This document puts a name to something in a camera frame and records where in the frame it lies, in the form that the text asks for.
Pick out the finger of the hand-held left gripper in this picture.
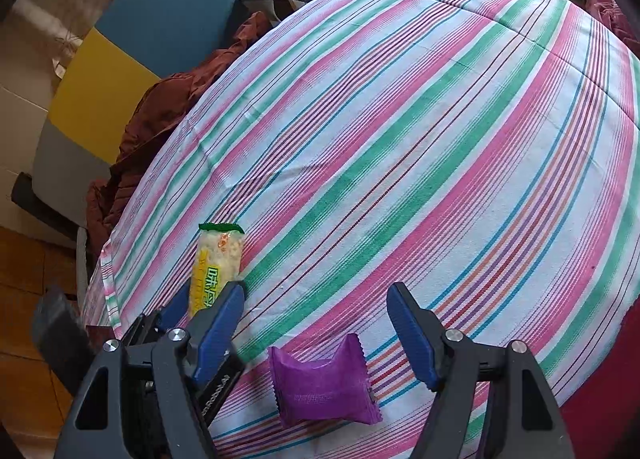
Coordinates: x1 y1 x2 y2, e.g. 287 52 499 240
122 281 201 357

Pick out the green yellow snack packet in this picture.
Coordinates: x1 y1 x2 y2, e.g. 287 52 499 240
190 222 246 318

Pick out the purple snack packet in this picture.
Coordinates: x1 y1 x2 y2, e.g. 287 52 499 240
268 332 384 430

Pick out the grey yellow blue chair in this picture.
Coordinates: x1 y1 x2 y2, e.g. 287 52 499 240
31 0 337 310

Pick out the brown red jacket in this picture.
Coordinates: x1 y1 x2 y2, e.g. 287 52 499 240
85 11 274 246

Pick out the dark grey block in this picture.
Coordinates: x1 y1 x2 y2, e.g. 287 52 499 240
31 286 97 396

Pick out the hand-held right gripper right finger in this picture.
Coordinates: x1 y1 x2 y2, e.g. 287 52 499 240
386 282 576 459

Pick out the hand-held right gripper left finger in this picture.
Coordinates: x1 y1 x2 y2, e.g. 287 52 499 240
55 282 246 459

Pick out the striped tablecloth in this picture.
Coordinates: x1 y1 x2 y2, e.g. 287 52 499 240
82 0 640 459

